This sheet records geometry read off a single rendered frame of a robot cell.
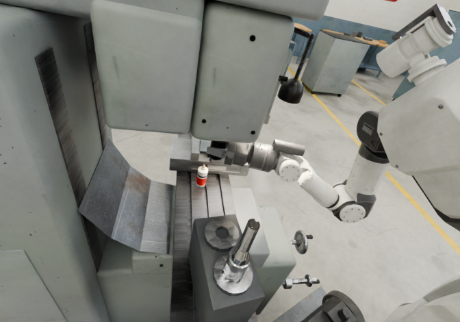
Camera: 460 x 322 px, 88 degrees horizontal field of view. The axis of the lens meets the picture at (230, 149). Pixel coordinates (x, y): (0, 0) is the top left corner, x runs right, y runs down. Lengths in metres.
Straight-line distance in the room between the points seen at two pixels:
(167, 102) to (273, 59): 0.24
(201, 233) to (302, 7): 0.54
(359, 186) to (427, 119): 0.37
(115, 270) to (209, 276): 0.52
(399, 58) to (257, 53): 0.29
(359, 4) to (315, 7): 8.03
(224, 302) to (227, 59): 0.50
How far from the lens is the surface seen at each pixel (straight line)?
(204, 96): 0.55
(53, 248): 0.77
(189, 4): 0.48
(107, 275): 1.05
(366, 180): 0.84
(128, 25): 0.49
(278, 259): 1.13
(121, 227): 0.87
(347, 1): 8.34
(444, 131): 0.52
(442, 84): 0.52
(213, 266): 0.61
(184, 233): 0.86
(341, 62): 5.26
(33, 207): 0.65
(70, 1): 0.52
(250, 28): 0.51
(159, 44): 0.49
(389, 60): 0.63
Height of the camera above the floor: 1.68
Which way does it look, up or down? 36 degrees down
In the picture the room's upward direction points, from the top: 14 degrees clockwise
